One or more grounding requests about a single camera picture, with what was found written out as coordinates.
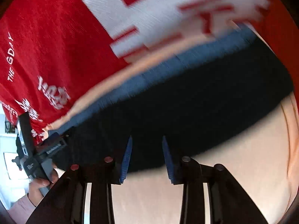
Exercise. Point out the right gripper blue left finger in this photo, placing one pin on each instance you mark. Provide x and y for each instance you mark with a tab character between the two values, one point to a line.
110	173

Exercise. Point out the peach towel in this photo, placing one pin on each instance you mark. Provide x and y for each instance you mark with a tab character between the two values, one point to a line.
258	157

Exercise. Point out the person's left hand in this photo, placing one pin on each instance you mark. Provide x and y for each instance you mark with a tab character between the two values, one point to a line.
34	194

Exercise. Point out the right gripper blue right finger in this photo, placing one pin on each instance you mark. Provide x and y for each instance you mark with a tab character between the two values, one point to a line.
187	172

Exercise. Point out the black pants with blue trim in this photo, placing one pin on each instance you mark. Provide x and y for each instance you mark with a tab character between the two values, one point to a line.
194	100

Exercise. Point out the pink sleeve left forearm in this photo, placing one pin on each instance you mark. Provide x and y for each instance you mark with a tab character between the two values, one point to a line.
21	210

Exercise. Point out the red sofa cover white characters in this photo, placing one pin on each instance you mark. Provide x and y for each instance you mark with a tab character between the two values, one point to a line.
60	56

